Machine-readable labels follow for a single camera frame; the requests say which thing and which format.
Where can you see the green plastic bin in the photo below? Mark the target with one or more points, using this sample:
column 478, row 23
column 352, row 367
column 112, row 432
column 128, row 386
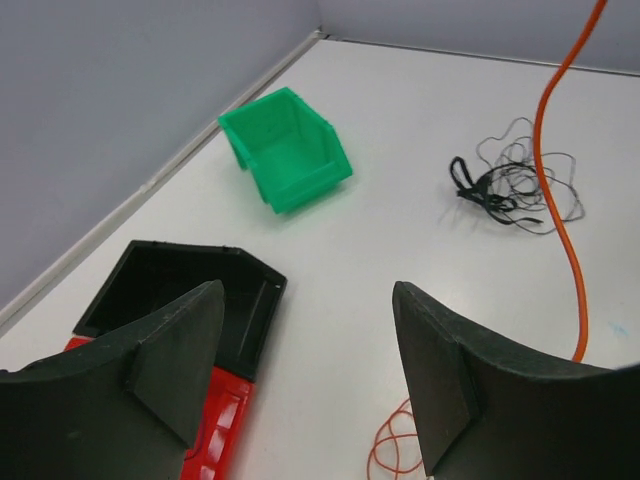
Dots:
column 293, row 154

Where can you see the black plastic bin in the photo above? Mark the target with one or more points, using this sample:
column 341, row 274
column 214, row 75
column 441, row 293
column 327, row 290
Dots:
column 151, row 274

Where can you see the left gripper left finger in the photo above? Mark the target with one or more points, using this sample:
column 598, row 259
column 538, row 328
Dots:
column 126, row 405

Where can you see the red plastic bin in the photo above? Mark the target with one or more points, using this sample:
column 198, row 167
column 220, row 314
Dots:
column 230, row 393

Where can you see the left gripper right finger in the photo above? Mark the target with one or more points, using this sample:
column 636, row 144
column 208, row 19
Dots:
column 487, row 407

